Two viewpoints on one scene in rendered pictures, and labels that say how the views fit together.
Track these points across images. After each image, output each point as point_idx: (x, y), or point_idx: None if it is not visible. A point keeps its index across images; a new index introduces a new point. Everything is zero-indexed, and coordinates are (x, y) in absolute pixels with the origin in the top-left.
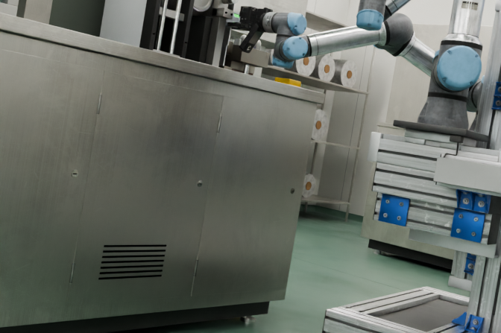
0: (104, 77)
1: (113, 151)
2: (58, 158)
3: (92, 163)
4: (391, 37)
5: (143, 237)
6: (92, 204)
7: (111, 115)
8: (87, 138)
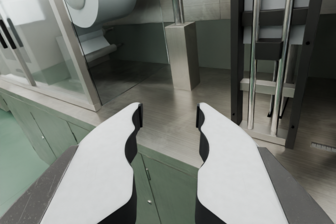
0: (144, 159)
1: (170, 205)
2: (137, 190)
3: (158, 204)
4: None
5: None
6: (167, 223)
7: (160, 184)
8: (149, 189)
